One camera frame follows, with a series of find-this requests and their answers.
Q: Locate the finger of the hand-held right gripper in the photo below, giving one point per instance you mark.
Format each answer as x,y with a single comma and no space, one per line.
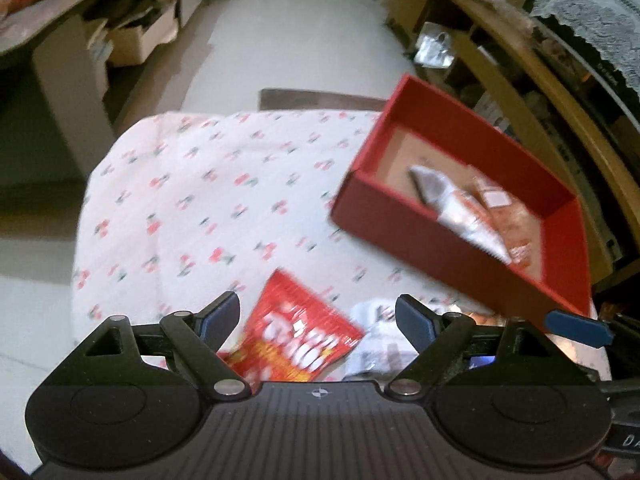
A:
580,329

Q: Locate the red snack packet white letters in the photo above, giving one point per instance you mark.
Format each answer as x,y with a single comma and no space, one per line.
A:
295,332

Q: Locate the crinkled plastic bag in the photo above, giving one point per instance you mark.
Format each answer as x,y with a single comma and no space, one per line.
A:
436,45

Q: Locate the cherry print tablecloth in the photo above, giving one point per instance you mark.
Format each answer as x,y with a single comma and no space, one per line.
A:
200,210

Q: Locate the black television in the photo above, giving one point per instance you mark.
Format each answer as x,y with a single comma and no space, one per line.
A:
610,110

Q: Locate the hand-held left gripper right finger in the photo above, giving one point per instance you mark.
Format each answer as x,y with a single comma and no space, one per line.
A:
415,317

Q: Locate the brown wooden stool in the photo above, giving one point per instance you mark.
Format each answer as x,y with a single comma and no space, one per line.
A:
310,99

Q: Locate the white lace cloth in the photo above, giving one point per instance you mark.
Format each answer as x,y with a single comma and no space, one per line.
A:
590,5

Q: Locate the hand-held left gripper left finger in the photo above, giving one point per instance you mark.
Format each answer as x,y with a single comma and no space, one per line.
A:
220,317

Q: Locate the silver grey snack packet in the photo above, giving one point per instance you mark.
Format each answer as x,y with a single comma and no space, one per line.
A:
460,210

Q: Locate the grey coffee table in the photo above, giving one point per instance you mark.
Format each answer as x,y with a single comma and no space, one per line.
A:
55,60

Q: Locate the orange snack packet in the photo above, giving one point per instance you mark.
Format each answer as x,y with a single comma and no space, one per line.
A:
515,220

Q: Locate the white open storage box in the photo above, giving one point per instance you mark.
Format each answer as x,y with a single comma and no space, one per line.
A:
140,35

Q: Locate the red cardboard box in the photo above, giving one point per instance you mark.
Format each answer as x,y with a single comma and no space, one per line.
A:
450,245

